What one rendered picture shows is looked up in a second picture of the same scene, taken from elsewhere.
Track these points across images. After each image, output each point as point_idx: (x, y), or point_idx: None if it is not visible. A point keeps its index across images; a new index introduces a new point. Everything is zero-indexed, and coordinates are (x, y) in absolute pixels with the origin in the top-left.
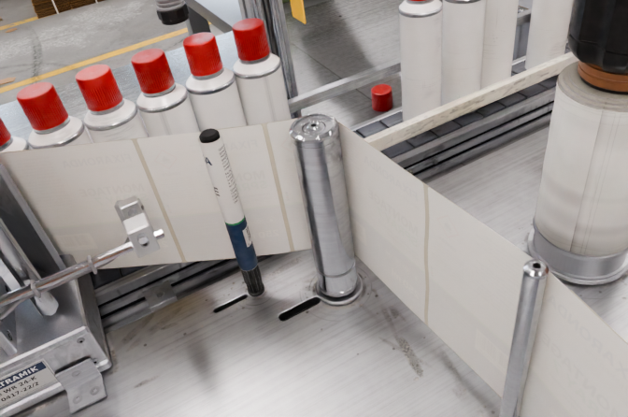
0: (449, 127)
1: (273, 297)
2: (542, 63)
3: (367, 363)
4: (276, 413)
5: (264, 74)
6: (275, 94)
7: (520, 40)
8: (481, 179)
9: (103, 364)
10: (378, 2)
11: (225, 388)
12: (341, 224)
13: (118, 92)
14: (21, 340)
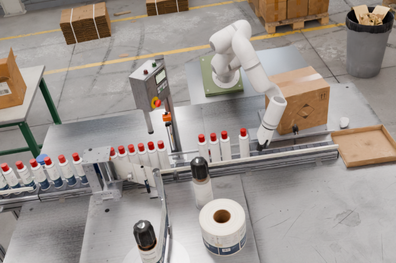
0: (209, 168)
1: (151, 194)
2: (241, 157)
3: (158, 209)
4: (141, 211)
5: (161, 151)
6: (163, 155)
7: (251, 145)
8: None
9: (119, 196)
10: (240, 107)
11: (136, 206)
12: (159, 186)
13: (134, 150)
14: (109, 188)
